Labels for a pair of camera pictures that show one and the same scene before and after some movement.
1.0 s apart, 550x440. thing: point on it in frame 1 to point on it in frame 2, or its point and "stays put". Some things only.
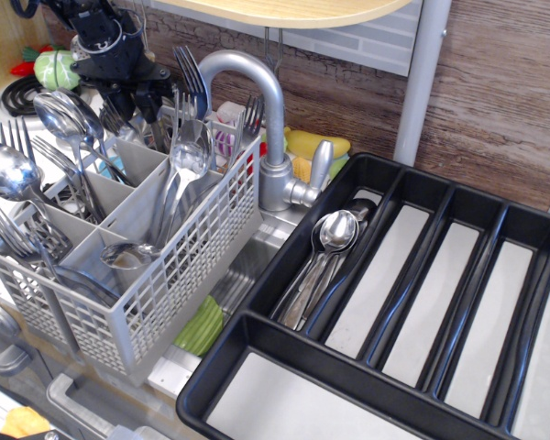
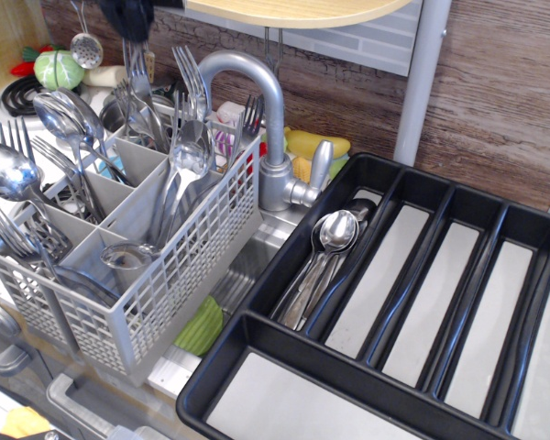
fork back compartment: (109, 117) to (136, 120)
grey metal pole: (422, 81) stays put
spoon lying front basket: (128, 256) stays put
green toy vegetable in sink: (201, 335) stays put
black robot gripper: (109, 38) to (131, 18)
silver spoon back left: (71, 122) stays put
